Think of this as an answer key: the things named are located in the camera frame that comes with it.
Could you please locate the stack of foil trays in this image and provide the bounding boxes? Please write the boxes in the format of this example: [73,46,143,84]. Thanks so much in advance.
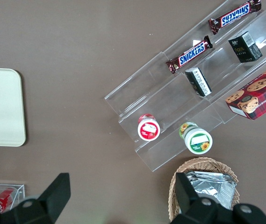
[185,171,237,210]

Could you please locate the light wicker basket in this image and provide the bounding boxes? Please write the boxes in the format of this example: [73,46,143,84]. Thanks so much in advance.
[168,156,239,222]

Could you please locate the red lid cup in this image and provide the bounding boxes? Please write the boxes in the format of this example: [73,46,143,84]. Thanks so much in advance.
[137,113,161,141]

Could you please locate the clear acrylic bottle rack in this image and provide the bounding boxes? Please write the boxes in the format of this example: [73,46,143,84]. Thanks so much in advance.
[0,183,26,212]

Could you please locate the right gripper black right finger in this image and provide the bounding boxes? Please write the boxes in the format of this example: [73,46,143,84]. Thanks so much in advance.
[170,172,235,224]

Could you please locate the green lid cup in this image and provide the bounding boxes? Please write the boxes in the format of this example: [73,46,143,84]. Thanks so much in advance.
[179,122,213,155]

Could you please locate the red cola bottle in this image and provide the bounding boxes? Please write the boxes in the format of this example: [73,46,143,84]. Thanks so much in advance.
[0,187,17,213]

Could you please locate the clear acrylic stepped display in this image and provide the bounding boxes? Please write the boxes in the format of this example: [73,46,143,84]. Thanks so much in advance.
[104,0,266,173]

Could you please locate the red plaid cookie box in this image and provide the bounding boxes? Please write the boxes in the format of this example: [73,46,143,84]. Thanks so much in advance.
[225,59,266,120]

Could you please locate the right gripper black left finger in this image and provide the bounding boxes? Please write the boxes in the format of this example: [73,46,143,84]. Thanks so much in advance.
[1,172,72,224]

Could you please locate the small black box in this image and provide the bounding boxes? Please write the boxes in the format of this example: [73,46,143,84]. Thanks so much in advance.
[227,31,263,63]
[184,67,212,98]

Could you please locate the cream plastic tray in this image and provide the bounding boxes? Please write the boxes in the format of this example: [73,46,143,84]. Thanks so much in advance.
[0,68,27,147]

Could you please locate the snickers bar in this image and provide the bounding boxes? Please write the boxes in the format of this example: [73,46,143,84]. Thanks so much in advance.
[208,0,262,35]
[165,35,214,75]

